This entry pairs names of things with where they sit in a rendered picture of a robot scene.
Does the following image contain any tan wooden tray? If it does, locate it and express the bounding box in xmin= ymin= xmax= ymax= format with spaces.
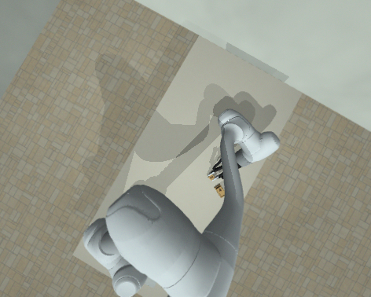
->
xmin=214 ymin=185 xmax=225 ymax=198

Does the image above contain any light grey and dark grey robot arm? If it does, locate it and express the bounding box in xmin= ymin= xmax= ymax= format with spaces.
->
xmin=83 ymin=109 xmax=280 ymax=297

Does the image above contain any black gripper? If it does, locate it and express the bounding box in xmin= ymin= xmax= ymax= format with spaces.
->
xmin=208 ymin=159 xmax=242 ymax=181

